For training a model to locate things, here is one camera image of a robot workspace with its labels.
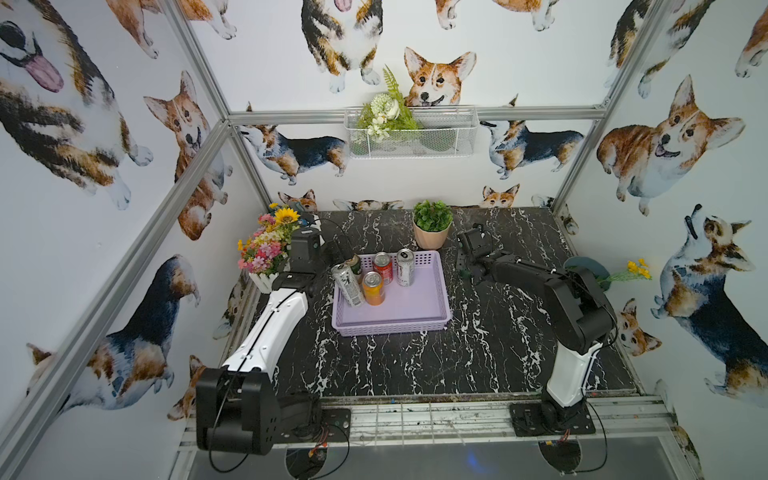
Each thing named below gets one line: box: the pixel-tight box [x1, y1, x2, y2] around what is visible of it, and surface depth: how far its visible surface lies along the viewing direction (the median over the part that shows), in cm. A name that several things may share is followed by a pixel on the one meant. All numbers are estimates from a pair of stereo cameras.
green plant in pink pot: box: [412, 200, 453, 249], surface depth 103 cm
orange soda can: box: [362, 271, 385, 307], surface depth 92 cm
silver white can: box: [396, 248, 415, 288], surface depth 93 cm
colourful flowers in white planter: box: [237, 203, 301, 293], surface depth 92 cm
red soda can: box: [373, 251, 394, 286], surface depth 95 cm
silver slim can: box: [331, 263, 364, 308], surface depth 90 cm
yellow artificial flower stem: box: [597, 258, 652, 283], surface depth 83 cm
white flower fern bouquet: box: [356, 64, 420, 142], surface depth 82 cm
